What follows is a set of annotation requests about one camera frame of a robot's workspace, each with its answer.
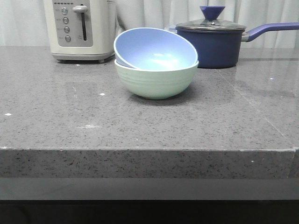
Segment green bowl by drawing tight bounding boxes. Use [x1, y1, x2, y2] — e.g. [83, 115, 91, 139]
[114, 61, 199, 99]

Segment blue bowl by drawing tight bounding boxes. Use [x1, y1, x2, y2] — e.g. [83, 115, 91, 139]
[114, 28, 198, 70]

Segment clear plastic container blue lid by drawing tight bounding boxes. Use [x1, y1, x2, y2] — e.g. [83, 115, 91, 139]
[164, 24, 177, 33]

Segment dark blue saucepan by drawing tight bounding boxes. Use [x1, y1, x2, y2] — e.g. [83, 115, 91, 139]
[176, 22, 299, 69]

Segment glass pot lid blue knob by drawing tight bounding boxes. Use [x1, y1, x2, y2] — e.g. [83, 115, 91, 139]
[176, 6, 246, 31]

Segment cream toaster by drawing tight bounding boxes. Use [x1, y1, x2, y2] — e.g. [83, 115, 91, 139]
[44, 0, 116, 61]

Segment white curtain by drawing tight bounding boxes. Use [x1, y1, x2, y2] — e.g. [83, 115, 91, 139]
[0, 0, 299, 46]

